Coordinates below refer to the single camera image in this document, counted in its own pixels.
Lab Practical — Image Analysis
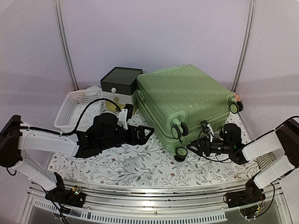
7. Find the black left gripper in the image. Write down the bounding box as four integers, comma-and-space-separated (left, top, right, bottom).
100, 125, 155, 152

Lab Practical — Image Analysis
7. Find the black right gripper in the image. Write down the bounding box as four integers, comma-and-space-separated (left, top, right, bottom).
187, 136, 233, 157

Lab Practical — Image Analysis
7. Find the green hard-shell suitcase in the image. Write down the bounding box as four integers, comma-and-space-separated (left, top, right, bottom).
136, 64, 243, 162

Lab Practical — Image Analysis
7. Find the drawer cabinet with dark top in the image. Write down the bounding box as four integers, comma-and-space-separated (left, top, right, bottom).
100, 67, 143, 113

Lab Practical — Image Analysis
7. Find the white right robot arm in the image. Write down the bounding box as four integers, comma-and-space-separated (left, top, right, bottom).
187, 116, 299, 208

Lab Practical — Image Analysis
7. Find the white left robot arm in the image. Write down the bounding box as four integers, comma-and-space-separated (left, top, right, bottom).
0, 104, 154, 208

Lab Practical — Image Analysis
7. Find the floral white tablecloth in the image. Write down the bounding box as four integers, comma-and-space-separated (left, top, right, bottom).
48, 135, 259, 188

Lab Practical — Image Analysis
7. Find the small patterned bowl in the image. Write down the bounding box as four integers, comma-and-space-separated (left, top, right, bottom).
233, 92, 242, 102

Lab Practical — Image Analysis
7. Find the white plastic mesh basket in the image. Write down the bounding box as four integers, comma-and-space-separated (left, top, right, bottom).
54, 86, 102, 133

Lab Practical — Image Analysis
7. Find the aluminium front rail frame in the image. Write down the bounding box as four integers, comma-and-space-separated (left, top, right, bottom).
19, 177, 290, 224

